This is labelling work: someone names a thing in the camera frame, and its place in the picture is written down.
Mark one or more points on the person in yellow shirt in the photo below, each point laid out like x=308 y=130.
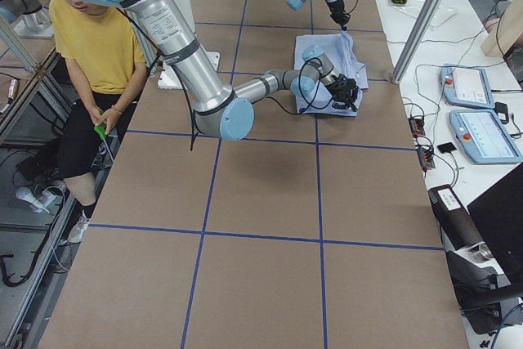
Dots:
x=108 y=71

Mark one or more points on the black label printer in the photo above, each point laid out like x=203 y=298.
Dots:
x=485 y=295

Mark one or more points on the blue teach pendant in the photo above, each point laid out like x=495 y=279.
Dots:
x=466 y=86
x=483 y=137

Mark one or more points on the lower blue teach pendant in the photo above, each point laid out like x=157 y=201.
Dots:
x=483 y=137

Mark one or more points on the light blue striped shirt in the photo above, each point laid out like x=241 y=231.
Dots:
x=339 y=49

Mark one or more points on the aluminium frame post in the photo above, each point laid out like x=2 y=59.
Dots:
x=415 y=37

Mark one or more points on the upper blue teach pendant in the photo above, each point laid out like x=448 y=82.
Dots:
x=466 y=86

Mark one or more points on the black monitor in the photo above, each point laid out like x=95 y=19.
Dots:
x=497 y=215

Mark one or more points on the clear plastic bag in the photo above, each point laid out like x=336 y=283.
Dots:
x=413 y=8

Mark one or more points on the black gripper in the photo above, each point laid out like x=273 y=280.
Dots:
x=337 y=9
x=338 y=85

